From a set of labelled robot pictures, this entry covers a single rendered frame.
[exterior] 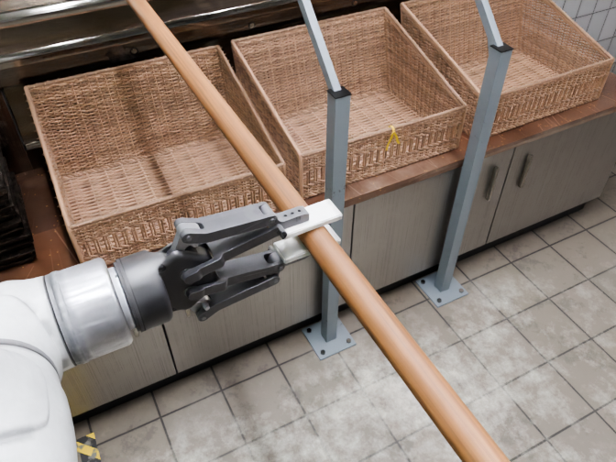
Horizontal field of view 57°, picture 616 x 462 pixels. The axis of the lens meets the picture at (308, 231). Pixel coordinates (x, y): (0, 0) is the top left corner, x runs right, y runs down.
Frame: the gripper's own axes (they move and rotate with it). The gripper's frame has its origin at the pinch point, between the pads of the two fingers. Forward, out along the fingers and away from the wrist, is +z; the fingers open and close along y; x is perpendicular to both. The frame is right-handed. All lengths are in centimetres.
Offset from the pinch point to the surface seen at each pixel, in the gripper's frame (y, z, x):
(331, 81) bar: 22, 39, -61
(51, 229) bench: 62, -30, -88
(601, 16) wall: 61, 207, -116
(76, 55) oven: 30, -9, -117
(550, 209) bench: 103, 140, -62
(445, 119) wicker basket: 48, 81, -67
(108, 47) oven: 30, 0, -117
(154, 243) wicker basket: 59, -7, -68
